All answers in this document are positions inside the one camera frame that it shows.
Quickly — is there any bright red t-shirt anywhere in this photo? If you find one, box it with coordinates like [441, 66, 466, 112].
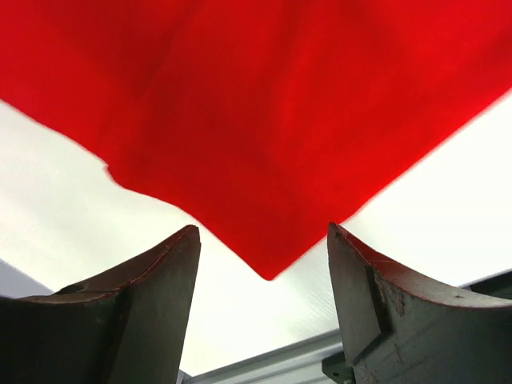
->
[1, 1, 511, 280]

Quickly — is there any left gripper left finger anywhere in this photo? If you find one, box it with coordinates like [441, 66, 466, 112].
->
[1, 226, 200, 383]

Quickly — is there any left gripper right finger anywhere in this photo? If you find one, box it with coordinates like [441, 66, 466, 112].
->
[327, 224, 511, 383]

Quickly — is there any aluminium frame rail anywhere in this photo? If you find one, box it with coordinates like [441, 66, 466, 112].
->
[178, 270, 512, 384]

